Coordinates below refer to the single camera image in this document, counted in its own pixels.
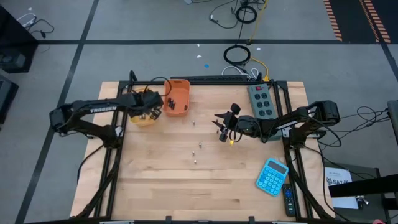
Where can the yellow plastic bin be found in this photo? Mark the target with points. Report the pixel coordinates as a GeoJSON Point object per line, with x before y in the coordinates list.
{"type": "Point", "coordinates": [149, 123]}

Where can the grey post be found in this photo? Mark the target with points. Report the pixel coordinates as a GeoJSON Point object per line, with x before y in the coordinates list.
{"type": "Point", "coordinates": [393, 121]}

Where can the small metal clamp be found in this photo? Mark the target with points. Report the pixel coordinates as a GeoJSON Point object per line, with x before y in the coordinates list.
{"type": "Point", "coordinates": [360, 200]}

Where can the black cabinet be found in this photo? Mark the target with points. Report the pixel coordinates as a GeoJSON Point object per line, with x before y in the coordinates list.
{"type": "Point", "coordinates": [15, 40]}

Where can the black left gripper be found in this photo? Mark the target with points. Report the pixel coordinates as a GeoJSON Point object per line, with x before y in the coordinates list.
{"type": "Point", "coordinates": [149, 101]}

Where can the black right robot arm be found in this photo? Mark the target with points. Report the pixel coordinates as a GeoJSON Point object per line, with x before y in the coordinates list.
{"type": "Point", "coordinates": [326, 110]}

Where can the black beam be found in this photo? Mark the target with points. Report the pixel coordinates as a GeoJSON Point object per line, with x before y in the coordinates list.
{"type": "Point", "coordinates": [367, 185]}

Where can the white printed paper sheet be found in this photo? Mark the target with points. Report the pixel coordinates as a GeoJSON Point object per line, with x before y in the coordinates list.
{"type": "Point", "coordinates": [337, 174]}

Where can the black side table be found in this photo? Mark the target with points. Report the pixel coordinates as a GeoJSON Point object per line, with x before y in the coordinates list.
{"type": "Point", "coordinates": [370, 169]}

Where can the black remote control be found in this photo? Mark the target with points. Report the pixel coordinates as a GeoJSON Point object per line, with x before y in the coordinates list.
{"type": "Point", "coordinates": [289, 202]}

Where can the blue calculator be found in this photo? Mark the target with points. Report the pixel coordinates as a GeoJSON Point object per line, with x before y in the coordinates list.
{"type": "Point", "coordinates": [270, 182]}

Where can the grey-green power strip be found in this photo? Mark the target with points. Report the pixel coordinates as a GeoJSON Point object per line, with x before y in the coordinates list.
{"type": "Point", "coordinates": [261, 99]}

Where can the dark grey box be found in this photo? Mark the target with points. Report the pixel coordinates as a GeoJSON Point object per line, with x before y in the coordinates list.
{"type": "Point", "coordinates": [6, 96]}

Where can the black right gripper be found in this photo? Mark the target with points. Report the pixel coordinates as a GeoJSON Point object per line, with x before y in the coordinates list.
{"type": "Point", "coordinates": [245, 124]}

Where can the long black ribbed bar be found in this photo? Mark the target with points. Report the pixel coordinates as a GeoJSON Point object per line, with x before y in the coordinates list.
{"type": "Point", "coordinates": [208, 78]}

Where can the black metal table frame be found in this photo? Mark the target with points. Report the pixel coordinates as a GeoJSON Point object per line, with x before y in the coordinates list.
{"type": "Point", "coordinates": [217, 83]}

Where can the black mat orange stripes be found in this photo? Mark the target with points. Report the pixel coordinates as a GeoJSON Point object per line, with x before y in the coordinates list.
{"type": "Point", "coordinates": [351, 18]}

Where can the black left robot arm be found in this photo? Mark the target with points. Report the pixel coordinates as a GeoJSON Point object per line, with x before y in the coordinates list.
{"type": "Point", "coordinates": [102, 109]}

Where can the orange plastic bin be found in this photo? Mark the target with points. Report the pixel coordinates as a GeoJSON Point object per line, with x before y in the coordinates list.
{"type": "Point", "coordinates": [180, 102]}

